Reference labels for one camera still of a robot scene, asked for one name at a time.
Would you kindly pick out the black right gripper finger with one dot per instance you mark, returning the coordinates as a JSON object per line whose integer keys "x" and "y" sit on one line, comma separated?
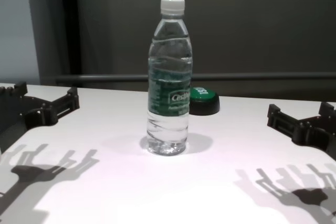
{"x": 275, "y": 116}
{"x": 328, "y": 110}

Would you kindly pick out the clear water bottle green label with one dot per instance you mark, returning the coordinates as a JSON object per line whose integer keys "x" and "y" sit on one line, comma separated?
{"x": 168, "y": 82}

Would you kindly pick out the green button black base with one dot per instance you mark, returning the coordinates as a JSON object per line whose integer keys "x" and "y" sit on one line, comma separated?
{"x": 207, "y": 100}

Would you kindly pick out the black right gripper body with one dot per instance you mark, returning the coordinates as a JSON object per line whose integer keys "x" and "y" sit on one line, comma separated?
{"x": 317, "y": 134}

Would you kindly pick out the grey horizontal rail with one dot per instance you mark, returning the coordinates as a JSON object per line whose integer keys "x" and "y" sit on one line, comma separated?
{"x": 105, "y": 78}

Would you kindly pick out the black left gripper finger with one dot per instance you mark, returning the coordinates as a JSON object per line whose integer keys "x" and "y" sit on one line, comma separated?
{"x": 73, "y": 98}
{"x": 19, "y": 89}

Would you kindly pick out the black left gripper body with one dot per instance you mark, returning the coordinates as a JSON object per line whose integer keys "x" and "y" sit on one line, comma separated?
{"x": 23, "y": 116}

